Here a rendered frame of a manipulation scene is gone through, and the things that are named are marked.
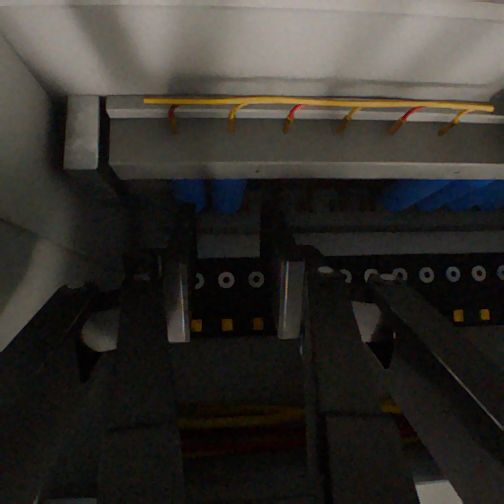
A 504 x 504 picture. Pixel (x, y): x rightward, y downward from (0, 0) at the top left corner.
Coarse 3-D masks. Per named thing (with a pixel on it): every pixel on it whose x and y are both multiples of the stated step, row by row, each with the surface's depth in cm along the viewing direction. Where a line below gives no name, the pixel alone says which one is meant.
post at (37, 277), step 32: (0, 224) 12; (0, 256) 12; (32, 256) 14; (64, 256) 17; (0, 288) 12; (32, 288) 14; (0, 320) 11; (96, 384) 21; (96, 416) 20; (64, 448) 16; (96, 448) 20; (64, 480) 16; (96, 480) 20
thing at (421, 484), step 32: (224, 416) 30; (256, 416) 26; (288, 416) 26; (192, 448) 24; (224, 448) 24; (256, 448) 24; (288, 448) 25; (416, 448) 28; (192, 480) 24; (224, 480) 23; (256, 480) 23; (416, 480) 15
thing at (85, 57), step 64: (0, 0) 10; (64, 0) 10; (128, 0) 10; (192, 0) 10; (256, 0) 10; (320, 0) 10; (384, 0) 10; (448, 0) 11; (0, 64) 11; (64, 64) 13; (128, 64) 13; (192, 64) 13; (256, 64) 13; (320, 64) 13; (384, 64) 13; (448, 64) 13; (0, 128) 11; (64, 128) 16; (0, 192) 11; (64, 192) 16; (128, 192) 26; (256, 256) 28
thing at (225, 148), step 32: (128, 128) 15; (160, 128) 15; (192, 128) 15; (224, 128) 15; (256, 128) 15; (288, 128) 15; (320, 128) 16; (352, 128) 16; (384, 128) 16; (416, 128) 16; (448, 128) 15; (480, 128) 16; (128, 160) 15; (160, 160) 15; (192, 160) 15; (224, 160) 15; (256, 160) 15; (288, 160) 15; (320, 160) 15; (352, 160) 16; (384, 160) 16; (416, 160) 16; (448, 160) 16; (480, 160) 16
